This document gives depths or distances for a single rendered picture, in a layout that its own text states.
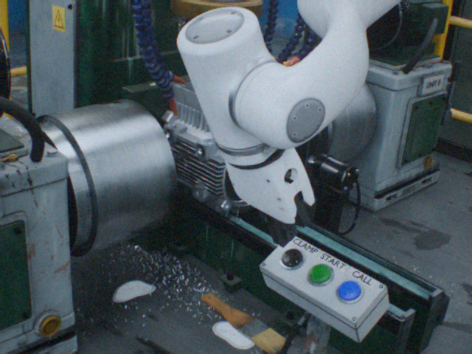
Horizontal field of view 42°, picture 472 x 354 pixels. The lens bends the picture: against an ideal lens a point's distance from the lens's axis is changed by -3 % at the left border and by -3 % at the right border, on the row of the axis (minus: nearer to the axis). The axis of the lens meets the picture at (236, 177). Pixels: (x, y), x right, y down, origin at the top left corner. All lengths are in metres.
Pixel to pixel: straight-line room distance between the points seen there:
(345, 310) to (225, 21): 0.40
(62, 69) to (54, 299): 0.58
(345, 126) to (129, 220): 0.58
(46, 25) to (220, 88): 0.88
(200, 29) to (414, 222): 1.11
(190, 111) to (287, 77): 0.71
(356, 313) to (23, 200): 0.48
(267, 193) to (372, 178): 0.91
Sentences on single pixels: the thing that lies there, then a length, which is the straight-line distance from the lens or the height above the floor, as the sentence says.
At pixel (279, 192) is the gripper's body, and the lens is 0.73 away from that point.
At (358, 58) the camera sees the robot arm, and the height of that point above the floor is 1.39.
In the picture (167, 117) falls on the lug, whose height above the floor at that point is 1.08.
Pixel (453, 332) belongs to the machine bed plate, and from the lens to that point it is 1.29.
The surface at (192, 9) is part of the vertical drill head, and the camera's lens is 1.20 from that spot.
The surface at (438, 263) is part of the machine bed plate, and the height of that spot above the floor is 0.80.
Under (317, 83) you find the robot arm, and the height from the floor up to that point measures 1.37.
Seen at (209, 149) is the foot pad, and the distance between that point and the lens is 1.21.
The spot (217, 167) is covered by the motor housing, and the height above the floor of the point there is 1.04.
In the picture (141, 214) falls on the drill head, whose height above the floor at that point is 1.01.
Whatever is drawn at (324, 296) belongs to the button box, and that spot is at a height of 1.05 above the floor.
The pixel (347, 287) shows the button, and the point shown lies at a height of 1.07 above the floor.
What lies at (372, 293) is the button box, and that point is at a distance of 0.84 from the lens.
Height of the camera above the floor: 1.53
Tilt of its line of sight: 25 degrees down
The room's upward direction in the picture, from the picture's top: 5 degrees clockwise
